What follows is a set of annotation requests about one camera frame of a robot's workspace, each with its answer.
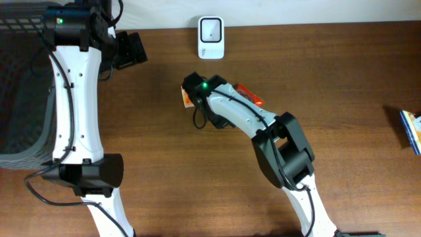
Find orange tissue pack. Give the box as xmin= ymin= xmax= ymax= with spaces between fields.
xmin=180 ymin=86 xmax=194 ymax=108

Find red Hacks candy bag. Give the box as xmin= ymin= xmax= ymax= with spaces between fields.
xmin=233 ymin=84 xmax=264 ymax=107

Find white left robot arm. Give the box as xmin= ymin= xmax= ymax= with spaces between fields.
xmin=41 ymin=1 xmax=147 ymax=236

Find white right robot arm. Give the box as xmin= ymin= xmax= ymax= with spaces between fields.
xmin=182 ymin=72 xmax=339 ymax=237

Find white barcode scanner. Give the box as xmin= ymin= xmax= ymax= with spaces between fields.
xmin=197 ymin=16 xmax=225 ymax=60

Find dark grey plastic basket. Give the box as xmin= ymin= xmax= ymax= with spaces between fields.
xmin=1 ymin=1 xmax=56 ymax=170

